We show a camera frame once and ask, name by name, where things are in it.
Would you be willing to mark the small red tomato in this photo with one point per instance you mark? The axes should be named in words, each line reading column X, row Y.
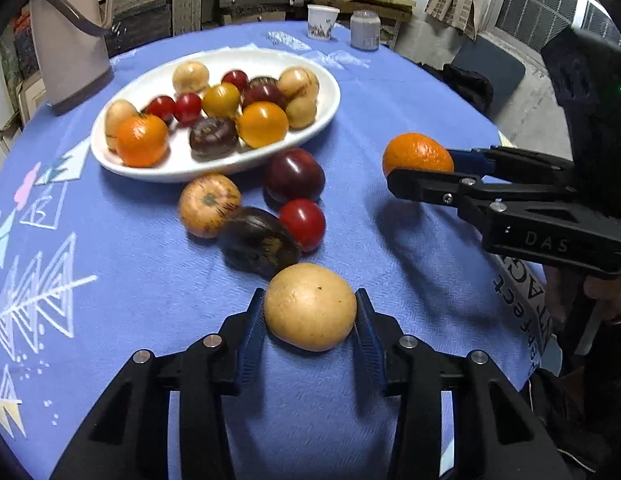
column 187, row 108

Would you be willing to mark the black chair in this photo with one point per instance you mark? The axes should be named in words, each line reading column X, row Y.
column 485, row 70

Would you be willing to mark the person's right hand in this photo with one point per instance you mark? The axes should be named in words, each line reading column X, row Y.
column 608, row 297

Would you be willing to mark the small orange-yellow tomato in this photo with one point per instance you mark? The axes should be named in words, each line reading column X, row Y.
column 220, row 100

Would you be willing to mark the beige thermos jug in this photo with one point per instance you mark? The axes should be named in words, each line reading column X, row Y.
column 65, row 60

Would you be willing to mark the person's dark clothing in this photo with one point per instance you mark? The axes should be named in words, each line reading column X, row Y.
column 580, row 420

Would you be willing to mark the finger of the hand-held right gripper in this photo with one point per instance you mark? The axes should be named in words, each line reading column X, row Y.
column 425, row 185
column 470, row 160

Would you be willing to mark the dark red tomato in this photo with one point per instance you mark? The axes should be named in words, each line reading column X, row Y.
column 161, row 106

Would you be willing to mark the smooth yellow tomato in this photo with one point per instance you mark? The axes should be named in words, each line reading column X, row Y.
column 310, row 310

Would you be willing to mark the shelf of wooden boards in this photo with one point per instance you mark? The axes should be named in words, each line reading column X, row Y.
column 200, row 0

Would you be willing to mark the orange mandarin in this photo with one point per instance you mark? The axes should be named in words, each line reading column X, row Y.
column 415, row 152
column 142, row 140

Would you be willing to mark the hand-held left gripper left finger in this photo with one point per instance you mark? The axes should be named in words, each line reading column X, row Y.
column 250, row 345

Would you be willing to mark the dark purple smooth tomato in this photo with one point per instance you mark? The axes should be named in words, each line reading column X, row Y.
column 294, row 176

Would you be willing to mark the white oval plate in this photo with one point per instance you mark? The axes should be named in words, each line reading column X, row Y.
column 180, row 162

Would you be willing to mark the blue patterned tablecloth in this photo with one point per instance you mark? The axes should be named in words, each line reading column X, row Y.
column 140, row 310

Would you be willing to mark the yellow red-striped ribbed tomato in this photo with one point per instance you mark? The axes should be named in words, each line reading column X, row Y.
column 209, row 205

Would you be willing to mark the white paper cup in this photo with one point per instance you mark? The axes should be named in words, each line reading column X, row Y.
column 322, row 22

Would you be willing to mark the small pale yellow tomato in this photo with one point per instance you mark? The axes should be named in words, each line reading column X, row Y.
column 300, row 112

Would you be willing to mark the wooden framed panel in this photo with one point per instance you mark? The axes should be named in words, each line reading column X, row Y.
column 30, row 100

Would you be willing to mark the large dark brown ribbed tomato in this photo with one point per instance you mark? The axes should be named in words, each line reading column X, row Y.
column 258, row 242

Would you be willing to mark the barred window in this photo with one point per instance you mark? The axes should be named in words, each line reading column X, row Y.
column 545, row 0

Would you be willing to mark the grey jar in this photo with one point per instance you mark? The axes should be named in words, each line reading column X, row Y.
column 364, row 30

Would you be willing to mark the large yellow pink-striped tomato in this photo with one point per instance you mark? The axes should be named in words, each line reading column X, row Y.
column 298, row 84

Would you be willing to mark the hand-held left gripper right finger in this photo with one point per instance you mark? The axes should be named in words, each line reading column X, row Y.
column 368, row 345

